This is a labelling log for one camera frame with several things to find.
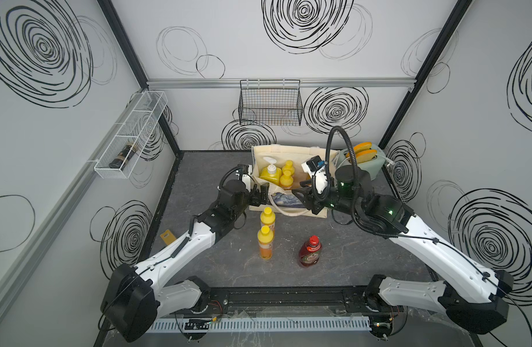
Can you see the grey slotted cable duct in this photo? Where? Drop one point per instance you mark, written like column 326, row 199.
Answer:
column 254, row 325

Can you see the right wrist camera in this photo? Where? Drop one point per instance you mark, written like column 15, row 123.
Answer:
column 315, row 167

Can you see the toast slice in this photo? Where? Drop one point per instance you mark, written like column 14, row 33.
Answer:
column 365, row 155
column 362, row 147

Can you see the toast slice rear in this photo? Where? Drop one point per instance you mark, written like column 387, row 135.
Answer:
column 362, row 147

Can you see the toast slice front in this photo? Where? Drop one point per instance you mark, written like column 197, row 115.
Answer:
column 365, row 155

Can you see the orange bottle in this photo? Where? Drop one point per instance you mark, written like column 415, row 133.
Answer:
column 288, row 167
column 268, row 218
column 265, row 238
column 286, row 181

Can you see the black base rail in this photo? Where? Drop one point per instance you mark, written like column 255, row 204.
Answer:
column 292, row 297

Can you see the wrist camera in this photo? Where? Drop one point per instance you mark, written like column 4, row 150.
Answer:
column 315, row 167
column 243, row 173

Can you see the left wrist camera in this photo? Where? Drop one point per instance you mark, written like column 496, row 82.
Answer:
column 243, row 173

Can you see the dark item in shelf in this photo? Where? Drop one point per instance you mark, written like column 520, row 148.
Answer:
column 123, row 157

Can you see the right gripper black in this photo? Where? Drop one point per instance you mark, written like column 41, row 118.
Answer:
column 310, row 196

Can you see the yellow tag object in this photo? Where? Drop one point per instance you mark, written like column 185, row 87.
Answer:
column 168, row 237

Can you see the black wire wall basket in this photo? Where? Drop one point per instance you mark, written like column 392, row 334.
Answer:
column 271, row 102

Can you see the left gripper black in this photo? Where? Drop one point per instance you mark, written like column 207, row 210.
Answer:
column 255, row 200

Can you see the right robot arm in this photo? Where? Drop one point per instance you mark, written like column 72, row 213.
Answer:
column 469, row 294

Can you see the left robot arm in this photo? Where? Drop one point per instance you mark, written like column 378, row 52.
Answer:
column 205, row 230

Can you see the mint green toaster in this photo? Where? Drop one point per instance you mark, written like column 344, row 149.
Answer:
column 373, row 167

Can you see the yellow pump dish soap bottle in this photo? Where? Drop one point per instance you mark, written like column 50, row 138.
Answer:
column 271, row 172

